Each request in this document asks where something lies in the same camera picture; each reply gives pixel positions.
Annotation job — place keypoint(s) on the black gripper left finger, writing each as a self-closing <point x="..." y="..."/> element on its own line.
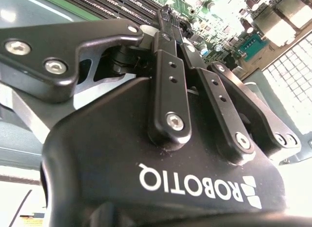
<point x="48" y="53"/>

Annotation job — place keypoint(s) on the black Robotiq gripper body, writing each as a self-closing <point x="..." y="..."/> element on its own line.
<point x="109" y="163"/>

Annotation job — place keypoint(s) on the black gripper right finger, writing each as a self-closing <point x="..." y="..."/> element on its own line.
<point x="219" y="109"/>

